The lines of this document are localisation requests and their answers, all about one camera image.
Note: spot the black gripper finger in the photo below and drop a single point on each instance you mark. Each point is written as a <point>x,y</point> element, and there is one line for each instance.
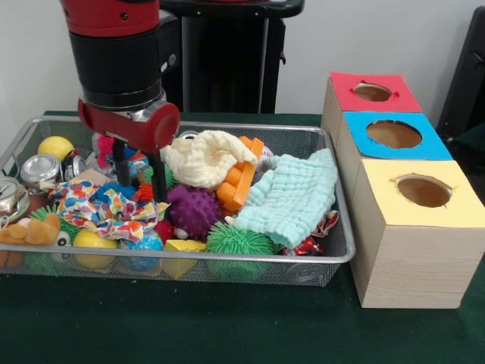
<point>159,178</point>
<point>122,167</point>

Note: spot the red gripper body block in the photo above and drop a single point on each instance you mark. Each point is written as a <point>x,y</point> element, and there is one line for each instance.
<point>159,129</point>

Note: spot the mint green knitted cloth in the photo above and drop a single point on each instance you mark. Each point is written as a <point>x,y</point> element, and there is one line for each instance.
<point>291,193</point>

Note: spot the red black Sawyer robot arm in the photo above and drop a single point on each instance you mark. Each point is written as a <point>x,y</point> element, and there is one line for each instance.
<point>113,57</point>

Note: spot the shallow silver mesh bin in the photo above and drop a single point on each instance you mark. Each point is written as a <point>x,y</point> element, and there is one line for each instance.
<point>265,130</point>

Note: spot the wooden box with three holes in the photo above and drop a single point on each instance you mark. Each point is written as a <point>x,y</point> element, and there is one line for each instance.
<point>409,265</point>

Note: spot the purple knobbly ball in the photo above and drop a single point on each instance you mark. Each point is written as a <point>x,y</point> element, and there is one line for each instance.
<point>195,210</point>

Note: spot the cream knitted cloth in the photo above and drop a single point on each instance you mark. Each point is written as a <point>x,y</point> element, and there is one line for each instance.
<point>204,159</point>

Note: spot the colourful dotted cloth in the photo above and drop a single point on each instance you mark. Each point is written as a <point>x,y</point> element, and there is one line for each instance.
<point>113,216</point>
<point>329,221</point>

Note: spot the yellow ball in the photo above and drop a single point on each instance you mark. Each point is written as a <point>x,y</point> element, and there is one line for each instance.
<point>55,148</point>

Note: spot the silver drink can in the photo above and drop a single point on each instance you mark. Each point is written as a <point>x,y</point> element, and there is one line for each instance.
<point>39,168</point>

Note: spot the orange plastic block toy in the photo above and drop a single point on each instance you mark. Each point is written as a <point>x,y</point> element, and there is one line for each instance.
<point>242,182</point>

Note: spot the green spiky rubber ball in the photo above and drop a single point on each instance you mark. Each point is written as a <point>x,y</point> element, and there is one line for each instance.
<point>238,240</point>

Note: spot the brown plush toy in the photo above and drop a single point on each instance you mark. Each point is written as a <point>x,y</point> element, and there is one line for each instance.
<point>38,231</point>

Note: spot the dark green table cloth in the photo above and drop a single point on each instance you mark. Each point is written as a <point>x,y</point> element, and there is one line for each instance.
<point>189,326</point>

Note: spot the black office chair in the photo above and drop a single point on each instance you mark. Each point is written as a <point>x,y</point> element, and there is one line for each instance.
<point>466,76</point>

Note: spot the dark green cloth side table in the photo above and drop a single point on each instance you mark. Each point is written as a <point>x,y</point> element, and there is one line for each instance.
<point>473,138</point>

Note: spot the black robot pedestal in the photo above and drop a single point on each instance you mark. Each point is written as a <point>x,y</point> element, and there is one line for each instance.
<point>227,57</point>

